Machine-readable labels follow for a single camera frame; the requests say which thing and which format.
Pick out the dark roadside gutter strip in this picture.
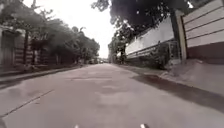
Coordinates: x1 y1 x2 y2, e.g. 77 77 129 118
131 73 224 114

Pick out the green bush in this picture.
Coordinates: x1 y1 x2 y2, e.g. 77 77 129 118
133 42 172 70

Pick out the pale concrete gate pillar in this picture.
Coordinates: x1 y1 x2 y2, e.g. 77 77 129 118
174 9 188 62

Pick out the concrete driveway ramp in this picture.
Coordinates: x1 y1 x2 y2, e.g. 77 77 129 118
159 58 224 98

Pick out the raised concrete pavement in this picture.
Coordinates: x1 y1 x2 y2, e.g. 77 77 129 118
0 65 83 85

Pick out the pale slatted gate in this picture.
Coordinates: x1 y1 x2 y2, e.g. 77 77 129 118
181 0 224 64

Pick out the row of trees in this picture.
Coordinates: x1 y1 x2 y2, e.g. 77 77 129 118
0 0 101 68

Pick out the grey concrete road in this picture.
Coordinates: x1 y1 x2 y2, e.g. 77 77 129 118
0 63 224 128

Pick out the dark fence wall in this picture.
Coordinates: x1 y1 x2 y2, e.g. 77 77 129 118
0 26 81 72

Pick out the white boundary wall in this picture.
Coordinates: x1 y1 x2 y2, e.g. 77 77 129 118
124 17 176 60

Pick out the large dark tree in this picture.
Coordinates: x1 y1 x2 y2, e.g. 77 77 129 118
91 0 214 64

